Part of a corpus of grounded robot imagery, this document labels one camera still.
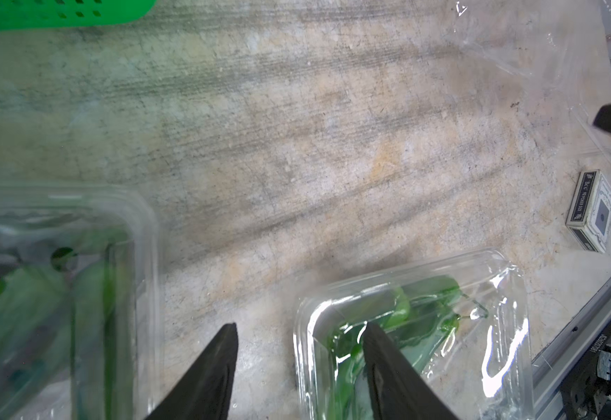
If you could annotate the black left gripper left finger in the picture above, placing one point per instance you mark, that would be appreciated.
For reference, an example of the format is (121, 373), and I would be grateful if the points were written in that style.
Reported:
(205, 390)

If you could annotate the green plastic basket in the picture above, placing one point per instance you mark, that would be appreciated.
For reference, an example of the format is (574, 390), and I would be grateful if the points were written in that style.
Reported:
(38, 14)

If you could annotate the clear clamshell container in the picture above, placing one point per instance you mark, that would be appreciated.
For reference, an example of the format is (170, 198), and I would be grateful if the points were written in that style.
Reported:
(550, 46)
(461, 322)
(80, 319)

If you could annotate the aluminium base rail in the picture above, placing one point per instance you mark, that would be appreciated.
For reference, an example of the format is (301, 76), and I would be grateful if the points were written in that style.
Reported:
(551, 366)

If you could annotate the small card box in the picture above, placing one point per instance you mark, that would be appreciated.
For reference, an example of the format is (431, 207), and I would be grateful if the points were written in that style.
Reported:
(589, 216)

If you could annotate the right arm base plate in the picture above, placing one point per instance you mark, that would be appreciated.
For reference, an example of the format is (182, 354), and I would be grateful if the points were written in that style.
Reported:
(586, 391)

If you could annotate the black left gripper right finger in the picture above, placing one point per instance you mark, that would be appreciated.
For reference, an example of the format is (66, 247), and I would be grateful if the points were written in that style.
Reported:
(397, 391)

